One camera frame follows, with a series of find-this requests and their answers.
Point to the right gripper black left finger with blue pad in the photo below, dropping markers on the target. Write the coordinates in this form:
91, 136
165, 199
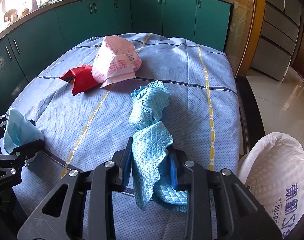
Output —
60, 214

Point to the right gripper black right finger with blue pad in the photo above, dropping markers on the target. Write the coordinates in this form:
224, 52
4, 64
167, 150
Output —
237, 212

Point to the light blue tissue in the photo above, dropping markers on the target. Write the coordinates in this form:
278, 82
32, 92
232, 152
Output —
19, 131

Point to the light blue dish cloth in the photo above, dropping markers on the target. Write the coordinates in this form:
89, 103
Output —
151, 177

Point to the red snack wrapper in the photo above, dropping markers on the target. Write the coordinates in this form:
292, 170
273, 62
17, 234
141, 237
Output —
81, 78

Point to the pink plastic package bag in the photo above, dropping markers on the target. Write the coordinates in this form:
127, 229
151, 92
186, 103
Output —
116, 61

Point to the white trash bag bin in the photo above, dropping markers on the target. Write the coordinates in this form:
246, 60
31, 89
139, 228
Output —
274, 173

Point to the green lower kitchen cabinets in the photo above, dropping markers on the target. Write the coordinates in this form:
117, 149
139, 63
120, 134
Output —
35, 41

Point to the blue checked tablecloth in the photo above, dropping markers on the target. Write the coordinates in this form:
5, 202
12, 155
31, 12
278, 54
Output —
84, 130

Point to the grey multi-door refrigerator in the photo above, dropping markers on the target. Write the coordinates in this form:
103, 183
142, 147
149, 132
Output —
278, 38

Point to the wooden framed glass door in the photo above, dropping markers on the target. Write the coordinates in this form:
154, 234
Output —
244, 33

